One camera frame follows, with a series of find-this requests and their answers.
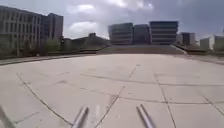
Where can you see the wide stone stairs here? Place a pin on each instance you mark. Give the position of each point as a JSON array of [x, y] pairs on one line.
[[140, 49]]

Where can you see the low dark building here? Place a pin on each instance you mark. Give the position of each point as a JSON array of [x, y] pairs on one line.
[[88, 41]]

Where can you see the pale building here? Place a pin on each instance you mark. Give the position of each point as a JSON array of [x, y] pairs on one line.
[[213, 42]]

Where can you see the row of trees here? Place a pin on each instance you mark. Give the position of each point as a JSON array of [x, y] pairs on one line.
[[26, 46]]

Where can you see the robot's own part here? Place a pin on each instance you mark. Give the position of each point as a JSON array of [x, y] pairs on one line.
[[80, 116], [145, 116]]

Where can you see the grey multi-storey building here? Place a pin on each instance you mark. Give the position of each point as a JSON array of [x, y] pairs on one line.
[[23, 25]]

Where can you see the glass office building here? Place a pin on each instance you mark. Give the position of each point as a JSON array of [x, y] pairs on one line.
[[143, 33]]

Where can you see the grey stone slab plaza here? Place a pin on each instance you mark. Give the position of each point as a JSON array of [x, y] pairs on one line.
[[110, 83]]

